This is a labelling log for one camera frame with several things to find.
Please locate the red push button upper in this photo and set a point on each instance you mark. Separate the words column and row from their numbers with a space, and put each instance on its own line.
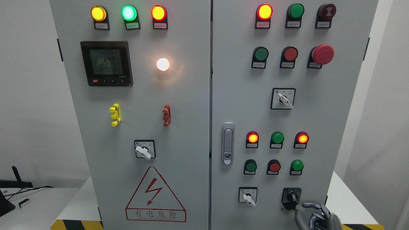
column 288, row 57

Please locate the black rotary knob switch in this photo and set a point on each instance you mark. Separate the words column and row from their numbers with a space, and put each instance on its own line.
column 290, row 198

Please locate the black stand base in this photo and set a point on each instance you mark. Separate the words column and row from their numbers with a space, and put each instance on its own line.
column 5, row 205

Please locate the green indicator lower middle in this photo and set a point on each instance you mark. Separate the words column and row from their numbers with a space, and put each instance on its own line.
column 276, row 141

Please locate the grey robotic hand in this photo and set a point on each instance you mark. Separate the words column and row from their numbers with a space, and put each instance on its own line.
column 318, row 221

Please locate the white selector switch left door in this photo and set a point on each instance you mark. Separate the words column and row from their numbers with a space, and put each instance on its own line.
column 145, row 149

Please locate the white selector switch lower right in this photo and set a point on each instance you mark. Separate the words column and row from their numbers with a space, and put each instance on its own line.
column 248, row 195

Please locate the green push button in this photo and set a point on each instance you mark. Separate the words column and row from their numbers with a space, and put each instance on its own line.
column 250, row 167
column 259, row 58

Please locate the dark red buzzer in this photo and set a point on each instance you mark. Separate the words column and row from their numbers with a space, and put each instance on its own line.
column 325, row 14

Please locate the white cabinet base platform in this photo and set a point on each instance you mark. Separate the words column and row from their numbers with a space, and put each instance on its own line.
column 82, row 211

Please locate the grey left cabinet door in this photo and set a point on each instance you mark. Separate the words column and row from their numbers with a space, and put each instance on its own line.
column 182, row 148

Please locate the white selector switch upper right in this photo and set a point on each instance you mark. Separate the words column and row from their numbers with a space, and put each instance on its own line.
column 282, row 98

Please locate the red terminal connector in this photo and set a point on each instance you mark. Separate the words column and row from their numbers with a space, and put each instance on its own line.
column 166, row 115

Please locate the green indicator light top right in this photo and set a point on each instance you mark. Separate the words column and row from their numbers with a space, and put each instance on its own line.
column 294, row 15

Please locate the grey cabinet door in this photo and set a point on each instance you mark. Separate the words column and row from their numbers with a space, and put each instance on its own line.
column 182, row 148
column 242, row 95

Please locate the white selector switch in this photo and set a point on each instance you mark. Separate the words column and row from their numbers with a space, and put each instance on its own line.
column 282, row 98
column 248, row 195

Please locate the red push button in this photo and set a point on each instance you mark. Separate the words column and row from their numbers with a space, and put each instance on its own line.
column 288, row 57
column 273, row 167

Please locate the orange indicator light left door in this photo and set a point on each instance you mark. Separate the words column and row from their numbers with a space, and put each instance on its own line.
column 159, row 17

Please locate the red electric hazard warning sticker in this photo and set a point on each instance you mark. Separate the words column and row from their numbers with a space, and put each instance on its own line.
column 154, row 200

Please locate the grey right cabinet door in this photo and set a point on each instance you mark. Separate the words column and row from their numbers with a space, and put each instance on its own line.
column 242, row 95

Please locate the green light button lower right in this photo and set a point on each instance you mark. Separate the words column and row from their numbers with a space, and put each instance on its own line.
column 296, row 168

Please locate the green push button upper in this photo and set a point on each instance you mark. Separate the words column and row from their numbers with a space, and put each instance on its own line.
column 259, row 58

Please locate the black device with antenna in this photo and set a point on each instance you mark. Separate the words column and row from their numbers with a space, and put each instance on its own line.
column 18, row 183

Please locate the white lit indicator lamp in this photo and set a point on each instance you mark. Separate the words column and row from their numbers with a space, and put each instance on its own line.
column 163, row 64

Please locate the red lit indicator lower left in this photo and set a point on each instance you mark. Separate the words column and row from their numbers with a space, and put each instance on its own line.
column 252, row 140

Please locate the red indicator lower right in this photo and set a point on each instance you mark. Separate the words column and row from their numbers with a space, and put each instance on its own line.
column 301, row 140

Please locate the orange indicator light door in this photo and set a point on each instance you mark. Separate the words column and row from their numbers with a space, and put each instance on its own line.
column 263, row 16
column 159, row 17

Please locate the orange indicator light right door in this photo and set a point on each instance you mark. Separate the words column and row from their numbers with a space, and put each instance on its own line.
column 263, row 16

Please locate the black digital power meter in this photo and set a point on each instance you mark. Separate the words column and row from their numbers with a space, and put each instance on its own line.
column 107, row 63

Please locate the small black white adapter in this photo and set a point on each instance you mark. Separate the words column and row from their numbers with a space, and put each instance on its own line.
column 24, row 203

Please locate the green push button lower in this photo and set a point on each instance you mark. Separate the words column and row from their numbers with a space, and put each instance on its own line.
column 250, row 167

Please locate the silver door latch handle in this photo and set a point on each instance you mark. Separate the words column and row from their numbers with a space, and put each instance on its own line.
column 227, row 148

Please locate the red emergency stop mushroom button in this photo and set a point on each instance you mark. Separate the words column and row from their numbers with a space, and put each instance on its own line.
column 320, row 55

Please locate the green lit indicator light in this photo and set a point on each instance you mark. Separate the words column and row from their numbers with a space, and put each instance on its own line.
column 131, row 17

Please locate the yellow terminal connector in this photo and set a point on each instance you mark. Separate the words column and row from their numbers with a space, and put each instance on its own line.
column 115, row 114

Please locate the red push button lower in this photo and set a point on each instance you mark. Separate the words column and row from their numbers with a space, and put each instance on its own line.
column 273, row 167

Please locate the yellow indicator light top left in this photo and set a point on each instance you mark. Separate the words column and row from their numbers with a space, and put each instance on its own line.
column 100, row 17

